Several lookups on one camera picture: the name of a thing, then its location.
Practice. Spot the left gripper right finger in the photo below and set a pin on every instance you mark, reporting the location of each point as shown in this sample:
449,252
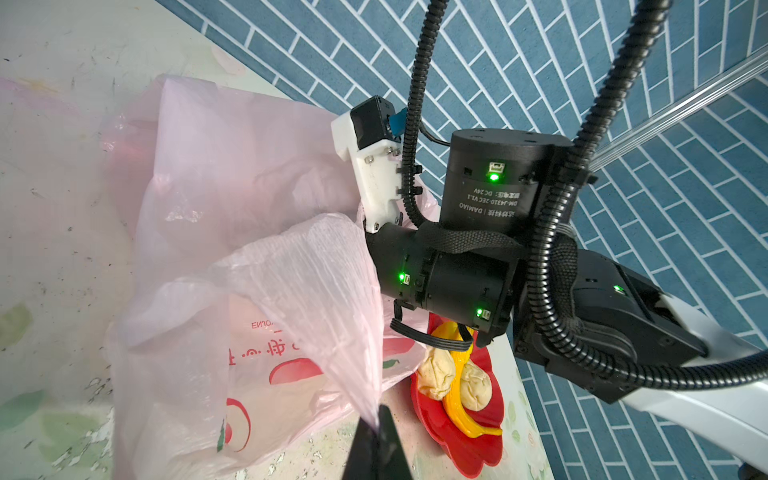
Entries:
390,462

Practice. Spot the yellow fake banana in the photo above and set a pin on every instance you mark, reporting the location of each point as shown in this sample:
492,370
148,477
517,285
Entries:
451,402

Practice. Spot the beige fake fruit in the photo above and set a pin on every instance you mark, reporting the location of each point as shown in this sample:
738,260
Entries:
435,374

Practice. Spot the red flower-shaped plate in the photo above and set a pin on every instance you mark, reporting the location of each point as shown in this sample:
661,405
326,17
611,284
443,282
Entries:
469,455

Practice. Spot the pink plastic bag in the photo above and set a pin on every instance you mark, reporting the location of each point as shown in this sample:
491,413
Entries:
257,316

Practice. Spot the pale yellow fake pear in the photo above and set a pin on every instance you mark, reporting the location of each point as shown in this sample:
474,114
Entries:
475,387

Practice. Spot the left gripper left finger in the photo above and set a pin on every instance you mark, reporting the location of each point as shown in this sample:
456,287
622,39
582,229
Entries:
360,464

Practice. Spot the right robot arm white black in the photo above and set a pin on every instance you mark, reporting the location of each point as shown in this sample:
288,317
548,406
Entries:
638,344

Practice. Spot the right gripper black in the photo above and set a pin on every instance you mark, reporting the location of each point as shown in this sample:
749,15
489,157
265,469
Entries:
497,253

